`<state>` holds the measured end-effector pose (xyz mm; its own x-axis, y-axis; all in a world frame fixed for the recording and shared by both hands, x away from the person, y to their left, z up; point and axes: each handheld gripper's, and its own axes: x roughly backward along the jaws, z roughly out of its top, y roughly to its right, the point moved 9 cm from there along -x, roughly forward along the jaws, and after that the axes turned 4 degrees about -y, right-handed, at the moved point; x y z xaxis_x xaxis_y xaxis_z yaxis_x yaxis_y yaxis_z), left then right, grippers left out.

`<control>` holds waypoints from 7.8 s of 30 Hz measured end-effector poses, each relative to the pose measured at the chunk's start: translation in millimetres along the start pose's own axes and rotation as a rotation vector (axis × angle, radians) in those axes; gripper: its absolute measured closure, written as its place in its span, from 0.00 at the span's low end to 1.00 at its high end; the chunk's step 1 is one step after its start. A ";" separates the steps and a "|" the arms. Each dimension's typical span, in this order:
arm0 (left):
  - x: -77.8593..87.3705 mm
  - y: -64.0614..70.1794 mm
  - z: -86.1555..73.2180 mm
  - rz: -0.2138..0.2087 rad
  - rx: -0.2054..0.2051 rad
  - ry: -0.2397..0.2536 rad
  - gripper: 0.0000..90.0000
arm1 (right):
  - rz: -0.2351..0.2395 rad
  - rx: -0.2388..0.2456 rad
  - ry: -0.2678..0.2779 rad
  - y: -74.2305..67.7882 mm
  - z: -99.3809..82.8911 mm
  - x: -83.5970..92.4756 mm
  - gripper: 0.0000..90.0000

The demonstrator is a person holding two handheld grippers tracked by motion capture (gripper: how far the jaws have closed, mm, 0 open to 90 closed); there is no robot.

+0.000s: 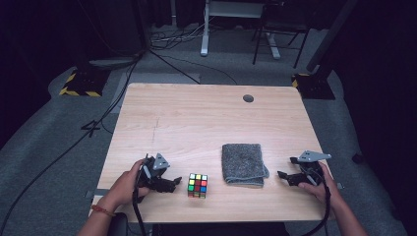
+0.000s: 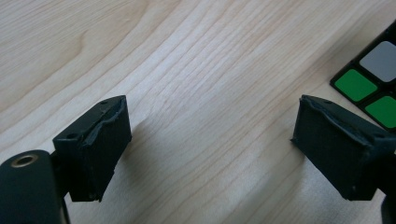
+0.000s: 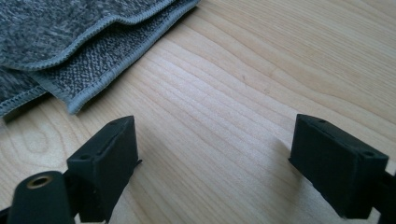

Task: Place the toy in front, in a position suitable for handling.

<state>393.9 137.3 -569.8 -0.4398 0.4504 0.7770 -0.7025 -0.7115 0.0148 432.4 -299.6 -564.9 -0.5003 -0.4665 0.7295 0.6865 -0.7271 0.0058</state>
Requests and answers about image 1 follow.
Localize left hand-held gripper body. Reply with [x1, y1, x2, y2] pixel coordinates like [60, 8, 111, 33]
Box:
[139, 152, 171, 190]

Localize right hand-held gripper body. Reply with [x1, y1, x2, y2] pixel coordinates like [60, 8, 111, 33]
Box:
[297, 149, 332, 186]

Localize multicoloured puzzle cube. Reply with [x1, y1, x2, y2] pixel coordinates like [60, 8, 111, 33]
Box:
[187, 172, 209, 200]

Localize grey fluffy towel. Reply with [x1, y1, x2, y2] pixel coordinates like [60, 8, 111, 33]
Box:
[220, 143, 270, 188]

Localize person's right hand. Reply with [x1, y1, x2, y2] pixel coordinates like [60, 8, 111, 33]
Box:
[298, 161, 344, 209]

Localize person's left hand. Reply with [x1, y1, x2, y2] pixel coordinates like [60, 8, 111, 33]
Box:
[105, 158, 151, 209]

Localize person's dark clothed legs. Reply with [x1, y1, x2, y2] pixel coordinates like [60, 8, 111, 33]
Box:
[107, 211, 290, 236]

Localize black yellow striped stand base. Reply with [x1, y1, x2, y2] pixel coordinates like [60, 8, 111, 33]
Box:
[58, 67, 111, 98]
[291, 72, 336, 100]

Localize grey slanted metal pole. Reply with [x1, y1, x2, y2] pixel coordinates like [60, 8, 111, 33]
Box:
[306, 0, 359, 73]

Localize black metal chair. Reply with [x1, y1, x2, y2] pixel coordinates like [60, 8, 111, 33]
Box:
[251, 0, 311, 69]

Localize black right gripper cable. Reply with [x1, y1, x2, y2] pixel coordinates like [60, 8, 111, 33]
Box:
[299, 163, 331, 236]

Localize orange bead bracelet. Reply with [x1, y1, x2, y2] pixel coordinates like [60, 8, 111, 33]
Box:
[90, 204, 116, 218]

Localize long black floor cable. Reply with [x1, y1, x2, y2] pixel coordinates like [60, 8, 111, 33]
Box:
[0, 53, 144, 232]

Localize thin black floor cable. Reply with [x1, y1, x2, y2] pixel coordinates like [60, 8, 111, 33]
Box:
[149, 49, 239, 87]

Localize bundle of floor cables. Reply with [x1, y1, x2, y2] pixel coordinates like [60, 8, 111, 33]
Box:
[149, 19, 212, 52]

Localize white metal desk frame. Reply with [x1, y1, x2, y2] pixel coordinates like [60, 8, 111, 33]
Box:
[200, 0, 281, 61]

